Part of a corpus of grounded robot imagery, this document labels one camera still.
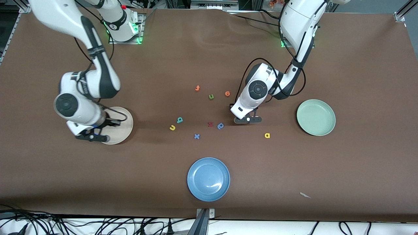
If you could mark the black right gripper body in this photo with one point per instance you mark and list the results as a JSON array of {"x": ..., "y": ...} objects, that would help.
[{"x": 108, "y": 123}]

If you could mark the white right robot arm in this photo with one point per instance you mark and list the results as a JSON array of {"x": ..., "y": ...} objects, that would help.
[{"x": 78, "y": 107}]

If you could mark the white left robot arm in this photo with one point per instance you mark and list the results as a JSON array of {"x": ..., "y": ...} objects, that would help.
[{"x": 300, "y": 19}]

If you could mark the beige round plate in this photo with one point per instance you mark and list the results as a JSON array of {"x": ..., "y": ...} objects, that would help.
[{"x": 125, "y": 130}]

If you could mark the blue foam letter p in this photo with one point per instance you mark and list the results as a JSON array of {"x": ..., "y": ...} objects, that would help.
[{"x": 220, "y": 126}]

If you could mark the blue round plate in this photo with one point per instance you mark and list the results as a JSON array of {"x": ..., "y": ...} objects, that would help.
[{"x": 208, "y": 179}]

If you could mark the green round plate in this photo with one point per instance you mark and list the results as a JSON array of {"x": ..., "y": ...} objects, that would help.
[{"x": 316, "y": 117}]

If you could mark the aluminium profile bar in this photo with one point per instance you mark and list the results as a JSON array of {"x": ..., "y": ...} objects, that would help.
[{"x": 214, "y": 4}]

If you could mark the orange artificial flowers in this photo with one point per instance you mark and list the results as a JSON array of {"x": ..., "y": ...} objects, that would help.
[{"x": 276, "y": 2}]

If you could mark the small white paper scrap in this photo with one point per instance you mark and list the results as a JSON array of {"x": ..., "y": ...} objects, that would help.
[{"x": 305, "y": 195}]

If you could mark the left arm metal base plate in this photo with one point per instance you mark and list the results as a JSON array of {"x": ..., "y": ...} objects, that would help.
[{"x": 284, "y": 44}]

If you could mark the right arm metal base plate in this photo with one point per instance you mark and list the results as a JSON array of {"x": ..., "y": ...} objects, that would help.
[{"x": 141, "y": 32}]

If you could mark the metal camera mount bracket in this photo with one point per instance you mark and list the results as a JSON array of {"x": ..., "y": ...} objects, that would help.
[{"x": 203, "y": 218}]

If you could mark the aluminium frame post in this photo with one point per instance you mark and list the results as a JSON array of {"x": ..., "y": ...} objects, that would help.
[
  {"x": 23, "y": 7},
  {"x": 403, "y": 12}
]

